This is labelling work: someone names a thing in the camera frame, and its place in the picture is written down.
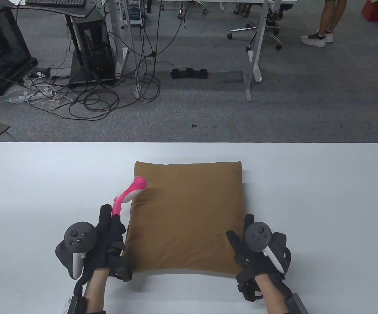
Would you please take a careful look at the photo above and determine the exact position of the white power strip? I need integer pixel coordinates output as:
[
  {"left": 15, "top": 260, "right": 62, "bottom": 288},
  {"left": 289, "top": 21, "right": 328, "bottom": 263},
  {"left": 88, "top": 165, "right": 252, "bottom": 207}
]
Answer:
[{"left": 8, "top": 88, "right": 55, "bottom": 104}]

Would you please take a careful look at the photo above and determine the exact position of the person's left forearm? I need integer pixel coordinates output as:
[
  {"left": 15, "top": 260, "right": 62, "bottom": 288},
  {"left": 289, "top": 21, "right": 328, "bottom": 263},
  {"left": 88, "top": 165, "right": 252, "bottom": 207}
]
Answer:
[{"left": 84, "top": 269, "right": 109, "bottom": 314}]

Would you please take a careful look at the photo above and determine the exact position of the black computer tower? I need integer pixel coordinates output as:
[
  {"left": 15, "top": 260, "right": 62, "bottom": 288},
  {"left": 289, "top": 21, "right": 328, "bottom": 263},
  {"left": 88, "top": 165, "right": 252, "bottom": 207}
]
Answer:
[{"left": 73, "top": 16, "right": 117, "bottom": 82}]

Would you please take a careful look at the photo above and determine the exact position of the white desk leg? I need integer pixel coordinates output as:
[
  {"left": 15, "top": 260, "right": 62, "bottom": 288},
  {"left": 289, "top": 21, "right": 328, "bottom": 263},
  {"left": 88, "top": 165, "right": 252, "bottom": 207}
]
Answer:
[{"left": 103, "top": 0, "right": 129, "bottom": 75}]

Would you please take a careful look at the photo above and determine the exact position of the chrome chair base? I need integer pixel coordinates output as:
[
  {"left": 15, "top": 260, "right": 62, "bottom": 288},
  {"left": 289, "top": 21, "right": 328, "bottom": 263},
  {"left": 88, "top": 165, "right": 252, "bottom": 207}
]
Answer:
[{"left": 177, "top": 0, "right": 208, "bottom": 19}]

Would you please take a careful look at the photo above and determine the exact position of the person's left hand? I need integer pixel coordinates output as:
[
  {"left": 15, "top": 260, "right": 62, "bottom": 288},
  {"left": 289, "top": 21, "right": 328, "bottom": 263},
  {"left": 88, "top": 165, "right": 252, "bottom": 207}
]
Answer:
[{"left": 83, "top": 204, "right": 133, "bottom": 282}]

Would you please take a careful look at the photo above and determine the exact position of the black keyboard stand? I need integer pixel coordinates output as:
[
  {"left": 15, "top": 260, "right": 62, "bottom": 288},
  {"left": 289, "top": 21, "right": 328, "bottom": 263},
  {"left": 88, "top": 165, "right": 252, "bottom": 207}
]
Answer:
[{"left": 11, "top": 0, "right": 117, "bottom": 88}]

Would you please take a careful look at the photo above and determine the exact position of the red box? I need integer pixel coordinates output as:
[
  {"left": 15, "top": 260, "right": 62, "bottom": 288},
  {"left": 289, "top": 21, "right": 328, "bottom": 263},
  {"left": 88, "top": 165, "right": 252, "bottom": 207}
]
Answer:
[{"left": 362, "top": 0, "right": 378, "bottom": 23}]

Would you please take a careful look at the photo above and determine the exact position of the brown pillow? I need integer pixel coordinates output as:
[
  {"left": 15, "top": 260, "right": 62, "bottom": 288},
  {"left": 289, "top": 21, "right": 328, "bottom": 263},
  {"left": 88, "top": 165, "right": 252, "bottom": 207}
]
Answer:
[{"left": 124, "top": 160, "right": 246, "bottom": 279}]

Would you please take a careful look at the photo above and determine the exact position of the black floor pedal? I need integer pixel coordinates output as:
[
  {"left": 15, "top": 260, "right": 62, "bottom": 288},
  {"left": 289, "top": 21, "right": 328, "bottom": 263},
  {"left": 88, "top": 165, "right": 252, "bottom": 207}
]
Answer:
[{"left": 171, "top": 68, "right": 209, "bottom": 80}]

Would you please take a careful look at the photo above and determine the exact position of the white desk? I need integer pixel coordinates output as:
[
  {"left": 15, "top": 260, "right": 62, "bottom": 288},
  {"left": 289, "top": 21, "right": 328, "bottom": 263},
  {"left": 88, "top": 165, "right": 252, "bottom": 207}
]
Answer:
[{"left": 117, "top": 0, "right": 297, "bottom": 102}]

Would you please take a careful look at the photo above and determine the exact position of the pink lint roller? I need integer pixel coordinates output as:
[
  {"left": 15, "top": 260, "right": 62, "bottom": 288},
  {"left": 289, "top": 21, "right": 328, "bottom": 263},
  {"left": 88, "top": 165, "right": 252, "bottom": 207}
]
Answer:
[{"left": 111, "top": 176, "right": 147, "bottom": 219}]

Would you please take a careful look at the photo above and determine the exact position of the grey floor hatch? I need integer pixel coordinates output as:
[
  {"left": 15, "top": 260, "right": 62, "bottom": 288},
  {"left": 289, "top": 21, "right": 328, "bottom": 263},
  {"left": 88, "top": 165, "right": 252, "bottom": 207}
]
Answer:
[{"left": 217, "top": 70, "right": 244, "bottom": 83}]

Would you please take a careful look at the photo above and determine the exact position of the grey power strip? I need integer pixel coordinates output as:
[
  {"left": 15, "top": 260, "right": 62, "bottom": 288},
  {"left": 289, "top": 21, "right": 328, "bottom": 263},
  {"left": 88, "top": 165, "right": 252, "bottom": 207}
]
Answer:
[{"left": 49, "top": 67, "right": 71, "bottom": 79}]

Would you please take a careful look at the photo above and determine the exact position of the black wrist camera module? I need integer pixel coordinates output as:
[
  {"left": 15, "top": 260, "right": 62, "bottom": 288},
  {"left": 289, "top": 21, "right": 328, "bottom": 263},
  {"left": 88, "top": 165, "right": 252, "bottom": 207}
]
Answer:
[
  {"left": 286, "top": 293, "right": 309, "bottom": 314},
  {"left": 65, "top": 296, "right": 86, "bottom": 314}
]

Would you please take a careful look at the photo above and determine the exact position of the black and white controller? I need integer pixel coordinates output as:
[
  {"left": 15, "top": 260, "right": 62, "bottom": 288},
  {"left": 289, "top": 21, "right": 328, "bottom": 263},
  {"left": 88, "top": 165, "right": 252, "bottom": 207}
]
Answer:
[
  {"left": 56, "top": 222, "right": 98, "bottom": 280},
  {"left": 244, "top": 222, "right": 291, "bottom": 275}
]

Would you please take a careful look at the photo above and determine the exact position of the grey device rack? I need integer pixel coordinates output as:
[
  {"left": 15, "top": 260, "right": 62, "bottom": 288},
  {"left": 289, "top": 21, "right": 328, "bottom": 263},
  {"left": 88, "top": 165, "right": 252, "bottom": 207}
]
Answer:
[{"left": 121, "top": 0, "right": 144, "bottom": 29}]

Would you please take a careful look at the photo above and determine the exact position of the person's right forearm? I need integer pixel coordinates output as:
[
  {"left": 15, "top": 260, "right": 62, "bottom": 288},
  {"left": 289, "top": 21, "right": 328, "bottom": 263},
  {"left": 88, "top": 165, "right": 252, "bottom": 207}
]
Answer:
[{"left": 256, "top": 274, "right": 291, "bottom": 314}]

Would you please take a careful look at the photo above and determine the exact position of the tangle of black cables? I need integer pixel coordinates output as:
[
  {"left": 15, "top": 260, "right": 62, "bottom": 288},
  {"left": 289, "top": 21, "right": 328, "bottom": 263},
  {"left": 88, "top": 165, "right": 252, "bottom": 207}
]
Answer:
[{"left": 12, "top": 0, "right": 206, "bottom": 121}]

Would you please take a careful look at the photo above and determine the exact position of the person's right hand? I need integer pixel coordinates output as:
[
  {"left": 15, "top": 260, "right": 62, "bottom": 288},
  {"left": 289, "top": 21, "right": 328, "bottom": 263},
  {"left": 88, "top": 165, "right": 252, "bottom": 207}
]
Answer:
[{"left": 227, "top": 214, "right": 291, "bottom": 279}]

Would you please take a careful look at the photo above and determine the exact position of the chrome base office chair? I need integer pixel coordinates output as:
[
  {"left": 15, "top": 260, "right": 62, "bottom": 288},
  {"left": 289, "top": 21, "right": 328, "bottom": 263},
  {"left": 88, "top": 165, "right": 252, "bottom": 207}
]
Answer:
[{"left": 227, "top": 20, "right": 283, "bottom": 50}]

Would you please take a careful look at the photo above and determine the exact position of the white cable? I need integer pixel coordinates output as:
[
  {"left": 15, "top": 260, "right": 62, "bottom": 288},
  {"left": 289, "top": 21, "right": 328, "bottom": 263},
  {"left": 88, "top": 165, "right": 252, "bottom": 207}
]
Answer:
[{"left": 29, "top": 82, "right": 73, "bottom": 111}]

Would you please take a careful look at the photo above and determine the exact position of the black keyboard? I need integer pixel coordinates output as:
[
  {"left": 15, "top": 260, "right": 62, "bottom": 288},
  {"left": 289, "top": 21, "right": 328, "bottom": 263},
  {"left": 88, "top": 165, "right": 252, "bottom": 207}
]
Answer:
[{"left": 25, "top": 0, "right": 87, "bottom": 8}]

